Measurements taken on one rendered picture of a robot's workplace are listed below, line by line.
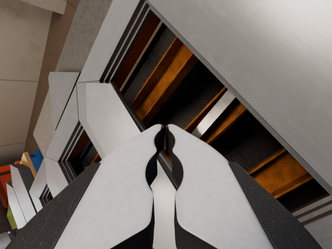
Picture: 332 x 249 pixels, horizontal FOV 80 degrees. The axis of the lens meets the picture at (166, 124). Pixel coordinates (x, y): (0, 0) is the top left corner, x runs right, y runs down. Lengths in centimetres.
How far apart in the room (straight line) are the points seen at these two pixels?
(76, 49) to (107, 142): 48
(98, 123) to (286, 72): 52
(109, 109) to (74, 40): 46
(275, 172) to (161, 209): 30
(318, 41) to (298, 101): 9
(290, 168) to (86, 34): 83
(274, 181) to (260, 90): 28
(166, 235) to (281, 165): 34
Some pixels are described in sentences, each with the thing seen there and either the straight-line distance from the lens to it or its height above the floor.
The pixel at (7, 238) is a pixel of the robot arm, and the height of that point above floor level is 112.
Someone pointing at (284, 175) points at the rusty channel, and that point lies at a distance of 58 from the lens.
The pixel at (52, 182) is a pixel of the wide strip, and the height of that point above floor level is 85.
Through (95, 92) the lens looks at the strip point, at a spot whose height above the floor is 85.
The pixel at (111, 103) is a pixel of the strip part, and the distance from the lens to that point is 61.
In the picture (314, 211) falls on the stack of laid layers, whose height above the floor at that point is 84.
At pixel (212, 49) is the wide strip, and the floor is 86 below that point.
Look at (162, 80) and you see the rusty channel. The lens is 70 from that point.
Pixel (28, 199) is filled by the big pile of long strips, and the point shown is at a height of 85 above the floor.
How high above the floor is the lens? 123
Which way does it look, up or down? 53 degrees down
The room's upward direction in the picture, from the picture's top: 101 degrees counter-clockwise
